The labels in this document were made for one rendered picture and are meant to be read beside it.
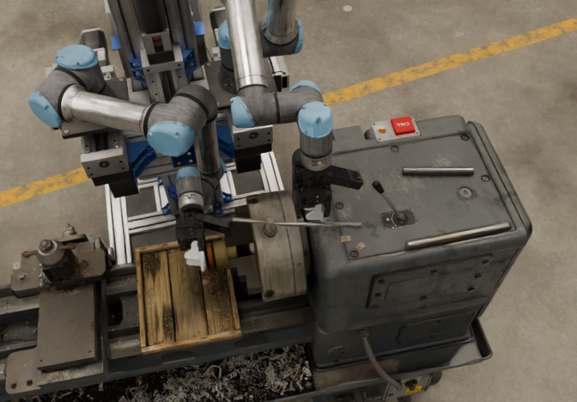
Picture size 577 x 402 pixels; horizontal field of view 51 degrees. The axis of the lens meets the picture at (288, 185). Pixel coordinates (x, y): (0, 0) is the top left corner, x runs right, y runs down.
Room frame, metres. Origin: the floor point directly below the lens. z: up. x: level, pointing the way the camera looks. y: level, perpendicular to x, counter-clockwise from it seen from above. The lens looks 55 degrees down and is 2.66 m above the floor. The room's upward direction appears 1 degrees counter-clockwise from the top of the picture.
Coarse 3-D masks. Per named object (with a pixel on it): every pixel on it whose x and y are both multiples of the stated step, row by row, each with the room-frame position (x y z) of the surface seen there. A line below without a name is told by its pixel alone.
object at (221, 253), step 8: (224, 240) 0.90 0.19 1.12; (208, 248) 0.88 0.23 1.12; (216, 248) 0.87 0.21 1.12; (224, 248) 0.87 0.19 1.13; (232, 248) 0.88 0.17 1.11; (208, 256) 0.85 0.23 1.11; (216, 256) 0.85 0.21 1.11; (224, 256) 0.85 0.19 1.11; (232, 256) 0.86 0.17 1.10; (208, 264) 0.84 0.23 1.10; (216, 264) 0.84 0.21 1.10; (224, 264) 0.84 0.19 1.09
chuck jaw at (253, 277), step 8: (248, 256) 0.86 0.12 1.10; (232, 264) 0.84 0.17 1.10; (240, 264) 0.84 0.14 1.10; (248, 264) 0.83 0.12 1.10; (256, 264) 0.83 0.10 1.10; (232, 272) 0.82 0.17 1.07; (240, 272) 0.81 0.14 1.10; (248, 272) 0.81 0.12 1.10; (256, 272) 0.81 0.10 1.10; (240, 280) 0.80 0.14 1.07; (248, 280) 0.78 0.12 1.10; (256, 280) 0.78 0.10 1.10; (248, 288) 0.76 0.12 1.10; (256, 288) 0.76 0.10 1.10
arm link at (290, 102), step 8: (296, 88) 1.03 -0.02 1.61; (304, 88) 1.02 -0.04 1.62; (312, 88) 1.02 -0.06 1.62; (280, 96) 0.99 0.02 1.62; (288, 96) 0.99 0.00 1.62; (296, 96) 0.99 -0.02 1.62; (304, 96) 0.99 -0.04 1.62; (312, 96) 0.99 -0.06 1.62; (320, 96) 1.01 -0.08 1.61; (280, 104) 0.97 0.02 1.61; (288, 104) 0.97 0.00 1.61; (296, 104) 0.98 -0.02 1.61; (304, 104) 0.96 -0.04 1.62; (280, 112) 0.96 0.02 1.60; (288, 112) 0.96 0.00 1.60; (296, 112) 0.96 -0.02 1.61; (280, 120) 0.95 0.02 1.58; (288, 120) 0.96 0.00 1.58
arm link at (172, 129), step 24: (48, 96) 1.24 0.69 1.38; (72, 96) 1.24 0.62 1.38; (96, 96) 1.23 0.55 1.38; (192, 96) 1.18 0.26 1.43; (48, 120) 1.21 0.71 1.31; (72, 120) 1.21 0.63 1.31; (96, 120) 1.17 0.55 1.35; (120, 120) 1.14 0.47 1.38; (144, 120) 1.11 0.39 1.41; (168, 120) 1.09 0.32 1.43; (192, 120) 1.11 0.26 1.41; (168, 144) 1.06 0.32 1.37
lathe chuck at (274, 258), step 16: (272, 192) 1.02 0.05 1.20; (256, 208) 0.94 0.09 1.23; (272, 208) 0.94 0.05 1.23; (256, 224) 0.88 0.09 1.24; (256, 240) 0.84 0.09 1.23; (272, 240) 0.84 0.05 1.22; (256, 256) 0.86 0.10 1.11; (272, 256) 0.80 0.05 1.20; (288, 256) 0.81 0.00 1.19; (272, 272) 0.77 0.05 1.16; (288, 272) 0.78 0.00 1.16; (272, 288) 0.75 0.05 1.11; (288, 288) 0.76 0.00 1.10
